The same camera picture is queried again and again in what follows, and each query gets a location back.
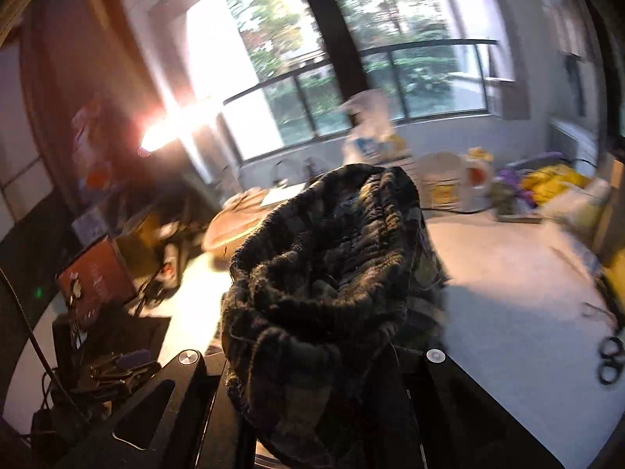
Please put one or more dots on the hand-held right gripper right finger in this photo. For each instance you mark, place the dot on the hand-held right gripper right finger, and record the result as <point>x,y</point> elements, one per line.
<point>442,386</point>

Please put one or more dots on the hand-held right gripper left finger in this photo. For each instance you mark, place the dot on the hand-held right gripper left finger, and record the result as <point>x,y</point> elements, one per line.
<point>195,383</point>

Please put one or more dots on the plaid blue cream shirt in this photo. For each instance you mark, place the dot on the plaid blue cream shirt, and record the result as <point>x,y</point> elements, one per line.
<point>317,278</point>

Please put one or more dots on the black tools pile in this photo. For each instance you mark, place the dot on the black tools pile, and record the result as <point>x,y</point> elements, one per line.
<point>122,369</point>

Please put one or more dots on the orange brown box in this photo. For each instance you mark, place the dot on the orange brown box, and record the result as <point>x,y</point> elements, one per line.
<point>95,278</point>

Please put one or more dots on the brown food container clear lid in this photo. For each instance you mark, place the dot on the brown food container clear lid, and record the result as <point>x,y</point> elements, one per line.
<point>229,232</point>

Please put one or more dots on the black scissors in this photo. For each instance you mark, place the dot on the black scissors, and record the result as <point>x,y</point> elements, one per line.
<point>608,347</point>

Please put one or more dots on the white mug yellow print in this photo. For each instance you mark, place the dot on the white mug yellow print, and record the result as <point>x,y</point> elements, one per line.
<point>442,180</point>

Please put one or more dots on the white orange container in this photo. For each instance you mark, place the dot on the white orange container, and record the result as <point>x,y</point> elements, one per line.
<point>478,176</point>

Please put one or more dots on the yellow crumpled bag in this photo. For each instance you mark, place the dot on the yellow crumpled bag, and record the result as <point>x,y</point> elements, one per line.
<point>551,183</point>

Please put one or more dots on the white radiator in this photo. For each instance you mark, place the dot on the white radiator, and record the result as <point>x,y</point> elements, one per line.
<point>573,144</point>

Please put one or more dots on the white plastic bag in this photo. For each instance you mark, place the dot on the white plastic bag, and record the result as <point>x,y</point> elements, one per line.
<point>368,117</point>

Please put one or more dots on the black balcony railing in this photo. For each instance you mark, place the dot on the black balcony railing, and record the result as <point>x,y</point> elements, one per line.
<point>371,53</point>

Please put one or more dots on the wall poster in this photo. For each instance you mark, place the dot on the wall poster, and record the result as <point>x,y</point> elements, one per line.
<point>90,146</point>

